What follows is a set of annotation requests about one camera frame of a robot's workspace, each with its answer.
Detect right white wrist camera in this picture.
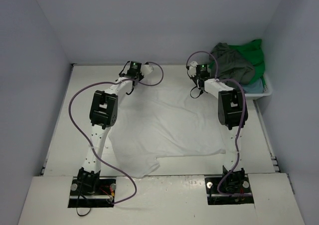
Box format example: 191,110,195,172
187,61,198,77

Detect grey t shirt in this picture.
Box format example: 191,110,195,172
211,43,255,84

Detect white laundry basket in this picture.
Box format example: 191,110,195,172
245,73,273,100

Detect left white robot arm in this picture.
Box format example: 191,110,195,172
77,61,154,195

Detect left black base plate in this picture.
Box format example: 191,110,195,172
68,178,116,208

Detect white t shirt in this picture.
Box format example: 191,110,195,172
108,85,225,178

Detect light blue t shirt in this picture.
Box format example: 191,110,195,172
242,78,264,94

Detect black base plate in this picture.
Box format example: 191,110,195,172
68,178,116,208
204,175,254,206

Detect purple cable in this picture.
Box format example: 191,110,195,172
186,51,248,196
68,61,164,206

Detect green t shirt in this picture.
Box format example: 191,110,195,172
209,39,265,84

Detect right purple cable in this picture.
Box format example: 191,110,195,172
186,51,248,196

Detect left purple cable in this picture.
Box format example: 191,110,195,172
68,61,164,206

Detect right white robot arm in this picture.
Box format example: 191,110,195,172
186,61,248,197

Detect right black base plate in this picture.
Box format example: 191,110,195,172
204,175,254,206

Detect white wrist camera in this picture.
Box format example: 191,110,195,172
187,61,198,77
141,64,154,77

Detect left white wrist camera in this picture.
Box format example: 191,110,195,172
141,64,154,77

